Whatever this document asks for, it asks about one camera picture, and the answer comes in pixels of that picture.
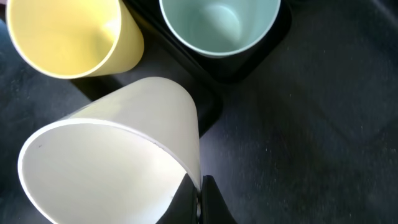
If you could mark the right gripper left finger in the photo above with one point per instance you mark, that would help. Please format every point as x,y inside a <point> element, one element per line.
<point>183,205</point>

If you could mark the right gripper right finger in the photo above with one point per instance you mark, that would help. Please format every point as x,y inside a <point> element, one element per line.
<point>214,205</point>

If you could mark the white cup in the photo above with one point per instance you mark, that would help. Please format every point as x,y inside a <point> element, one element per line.
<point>124,149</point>

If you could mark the black tray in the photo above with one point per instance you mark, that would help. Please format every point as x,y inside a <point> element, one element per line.
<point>230,67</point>
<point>205,105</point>

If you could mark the green cup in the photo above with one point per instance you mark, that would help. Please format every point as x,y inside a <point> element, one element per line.
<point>217,25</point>

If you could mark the yellow cup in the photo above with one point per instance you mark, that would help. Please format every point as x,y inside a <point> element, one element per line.
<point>68,37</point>

